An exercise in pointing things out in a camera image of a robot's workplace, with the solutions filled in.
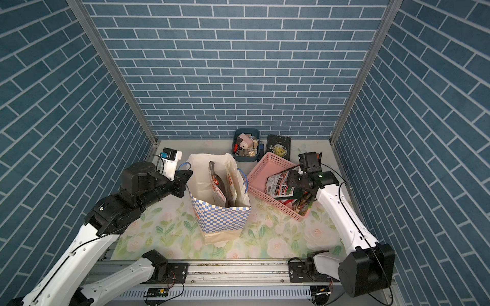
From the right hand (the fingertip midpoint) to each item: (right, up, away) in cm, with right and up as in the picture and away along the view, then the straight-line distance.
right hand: (295, 179), depth 82 cm
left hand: (-37, +5, -18) cm, 42 cm away
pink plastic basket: (-9, +6, +26) cm, 29 cm away
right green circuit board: (+7, -42, -12) cm, 44 cm away
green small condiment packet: (+6, -10, -3) cm, 12 cm away
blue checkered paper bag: (-32, -7, -5) cm, 33 cm away
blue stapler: (-13, +14, +33) cm, 38 cm away
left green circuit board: (-56, -42, -10) cm, 71 cm away
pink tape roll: (-23, +18, +27) cm, 39 cm away
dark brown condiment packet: (-32, 0, -9) cm, 33 cm away
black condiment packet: (-7, -4, +7) cm, 11 cm away
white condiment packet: (-27, -1, -7) cm, 28 cm away
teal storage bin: (-20, +11, +26) cm, 35 cm away
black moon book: (-2, +17, +34) cm, 38 cm away
